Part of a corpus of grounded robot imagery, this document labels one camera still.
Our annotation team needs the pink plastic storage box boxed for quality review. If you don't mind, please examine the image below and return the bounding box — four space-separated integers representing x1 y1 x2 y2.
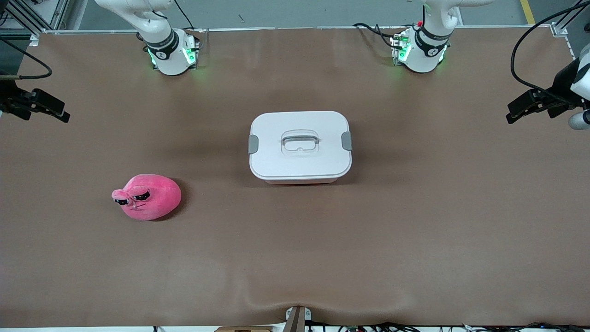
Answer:
264 177 341 185

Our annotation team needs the thin black base cable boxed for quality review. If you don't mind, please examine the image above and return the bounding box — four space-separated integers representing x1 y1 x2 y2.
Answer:
173 0 196 30

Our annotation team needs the brown table mat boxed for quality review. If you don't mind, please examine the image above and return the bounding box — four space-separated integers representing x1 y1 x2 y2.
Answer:
0 25 590 329

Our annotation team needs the white plastic box lid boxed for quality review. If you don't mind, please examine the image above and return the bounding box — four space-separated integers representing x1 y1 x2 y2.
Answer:
248 111 353 181

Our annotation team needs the pink plush toy with eyes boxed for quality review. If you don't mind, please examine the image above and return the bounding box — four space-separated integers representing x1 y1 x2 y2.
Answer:
112 174 182 221

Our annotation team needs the black base power cable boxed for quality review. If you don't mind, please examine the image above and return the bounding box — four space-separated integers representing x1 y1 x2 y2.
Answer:
353 22 408 50

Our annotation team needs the aluminium frame profile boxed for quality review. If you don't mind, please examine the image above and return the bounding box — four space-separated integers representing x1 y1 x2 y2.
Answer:
0 0 70 36
553 0 590 37

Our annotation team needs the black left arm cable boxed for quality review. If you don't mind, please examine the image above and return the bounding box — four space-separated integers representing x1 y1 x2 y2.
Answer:
510 0 590 94

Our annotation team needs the metal bracket with wooden post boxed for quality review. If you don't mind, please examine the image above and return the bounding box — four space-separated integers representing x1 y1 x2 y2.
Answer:
283 305 313 332

